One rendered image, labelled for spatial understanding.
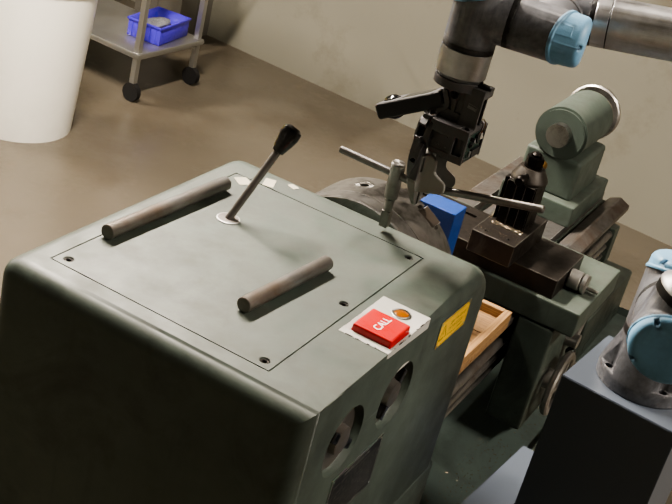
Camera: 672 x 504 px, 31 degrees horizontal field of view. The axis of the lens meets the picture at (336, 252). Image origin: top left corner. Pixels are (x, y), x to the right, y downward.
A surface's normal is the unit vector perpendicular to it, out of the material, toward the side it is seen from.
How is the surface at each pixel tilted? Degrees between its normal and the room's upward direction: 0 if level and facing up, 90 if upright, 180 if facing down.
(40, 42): 94
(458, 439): 0
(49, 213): 0
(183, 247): 0
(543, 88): 90
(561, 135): 90
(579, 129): 90
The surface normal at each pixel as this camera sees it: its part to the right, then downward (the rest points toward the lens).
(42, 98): 0.52, 0.55
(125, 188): 0.22, -0.86
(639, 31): -0.29, 0.30
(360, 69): -0.54, 0.27
